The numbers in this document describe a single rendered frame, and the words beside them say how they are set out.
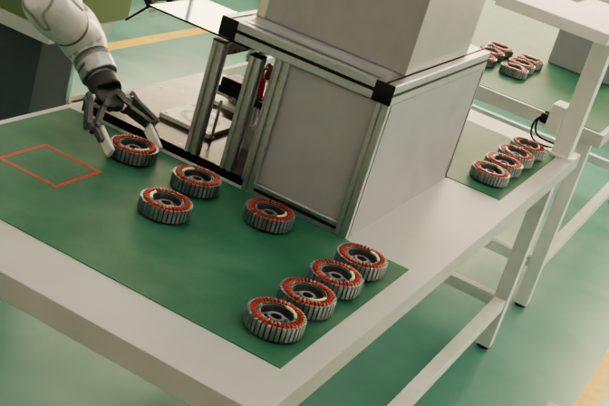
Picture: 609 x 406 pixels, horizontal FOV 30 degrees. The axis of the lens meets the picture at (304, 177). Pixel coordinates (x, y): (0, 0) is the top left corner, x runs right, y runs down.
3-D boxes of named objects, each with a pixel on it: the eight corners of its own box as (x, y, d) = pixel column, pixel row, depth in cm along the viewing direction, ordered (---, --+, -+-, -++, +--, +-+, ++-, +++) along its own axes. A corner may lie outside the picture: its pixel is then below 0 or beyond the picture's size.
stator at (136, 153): (98, 148, 260) (101, 133, 259) (137, 146, 268) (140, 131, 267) (125, 169, 253) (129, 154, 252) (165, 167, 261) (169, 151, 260)
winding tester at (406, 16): (256, 14, 263) (279, -72, 256) (333, 2, 301) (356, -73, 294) (404, 76, 250) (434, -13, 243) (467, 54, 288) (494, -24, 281)
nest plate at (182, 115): (159, 116, 285) (159, 111, 285) (190, 107, 298) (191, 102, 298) (207, 139, 280) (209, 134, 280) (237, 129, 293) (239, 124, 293)
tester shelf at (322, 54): (217, 33, 256) (222, 14, 255) (341, 10, 316) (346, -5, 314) (389, 107, 241) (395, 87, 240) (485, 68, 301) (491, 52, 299)
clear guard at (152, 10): (124, 20, 269) (130, -4, 267) (178, 12, 290) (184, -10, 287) (239, 70, 258) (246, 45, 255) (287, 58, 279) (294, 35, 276)
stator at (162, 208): (193, 210, 243) (198, 195, 242) (184, 231, 232) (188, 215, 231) (142, 196, 243) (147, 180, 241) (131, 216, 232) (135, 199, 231)
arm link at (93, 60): (67, 70, 269) (76, 90, 266) (83, 45, 263) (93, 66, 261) (99, 70, 275) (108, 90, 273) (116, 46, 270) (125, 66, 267)
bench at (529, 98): (283, 198, 465) (335, 26, 439) (436, 124, 627) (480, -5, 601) (530, 316, 428) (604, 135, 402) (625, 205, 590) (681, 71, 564)
